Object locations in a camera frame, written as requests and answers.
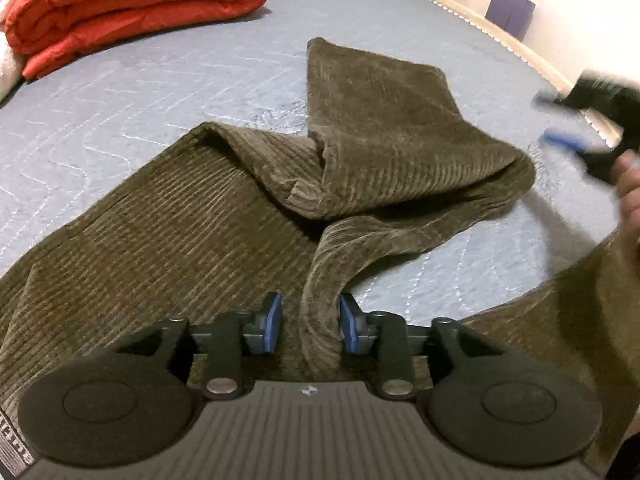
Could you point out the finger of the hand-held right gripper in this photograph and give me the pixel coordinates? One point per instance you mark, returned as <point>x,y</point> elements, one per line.
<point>565,140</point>
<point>552,99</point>

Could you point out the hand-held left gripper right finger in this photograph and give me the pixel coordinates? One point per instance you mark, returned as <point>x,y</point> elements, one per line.
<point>347,322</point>

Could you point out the person's right hand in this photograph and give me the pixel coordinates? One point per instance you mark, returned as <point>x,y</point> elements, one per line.
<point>630,195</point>

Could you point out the red folded comforter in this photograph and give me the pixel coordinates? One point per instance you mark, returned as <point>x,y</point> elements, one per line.
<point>125,5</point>

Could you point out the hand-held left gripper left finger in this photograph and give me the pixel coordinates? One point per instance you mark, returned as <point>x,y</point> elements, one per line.
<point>270,322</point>

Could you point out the white folded blanket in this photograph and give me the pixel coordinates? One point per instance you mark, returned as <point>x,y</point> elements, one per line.
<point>10,50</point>

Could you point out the purple box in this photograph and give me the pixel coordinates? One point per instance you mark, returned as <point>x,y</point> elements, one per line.
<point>511,10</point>

